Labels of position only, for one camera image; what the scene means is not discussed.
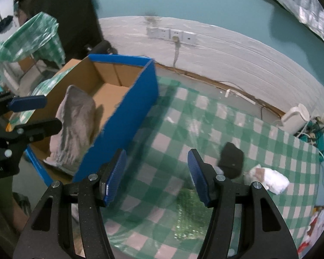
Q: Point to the grey cloth towel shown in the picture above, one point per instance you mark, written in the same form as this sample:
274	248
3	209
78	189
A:
68	147

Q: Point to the black sock ball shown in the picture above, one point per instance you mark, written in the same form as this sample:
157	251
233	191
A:
231	161

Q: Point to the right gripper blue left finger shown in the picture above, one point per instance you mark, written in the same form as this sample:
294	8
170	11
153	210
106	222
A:
112	176

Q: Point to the white wall socket strip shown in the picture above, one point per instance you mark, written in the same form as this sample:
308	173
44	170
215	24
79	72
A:
174	35

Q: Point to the white bar on floor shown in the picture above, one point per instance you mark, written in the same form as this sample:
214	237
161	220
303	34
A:
235	92

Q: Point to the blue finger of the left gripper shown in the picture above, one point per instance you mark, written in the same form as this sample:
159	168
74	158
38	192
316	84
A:
27	103
38	130

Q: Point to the blue cardboard box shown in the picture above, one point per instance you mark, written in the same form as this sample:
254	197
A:
123	87

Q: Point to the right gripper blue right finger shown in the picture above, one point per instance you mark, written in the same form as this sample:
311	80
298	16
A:
203	176

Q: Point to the green checkered side cloth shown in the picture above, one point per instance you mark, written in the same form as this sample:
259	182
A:
37	37

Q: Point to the red white bag pile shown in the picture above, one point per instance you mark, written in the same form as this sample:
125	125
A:
313	231

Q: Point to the white electric kettle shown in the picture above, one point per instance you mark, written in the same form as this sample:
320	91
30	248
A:
294	120

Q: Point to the green bubble wrap sheet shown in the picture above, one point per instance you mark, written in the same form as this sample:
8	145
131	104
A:
193	217

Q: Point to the white plastic bag bundle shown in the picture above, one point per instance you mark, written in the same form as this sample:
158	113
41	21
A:
271	180

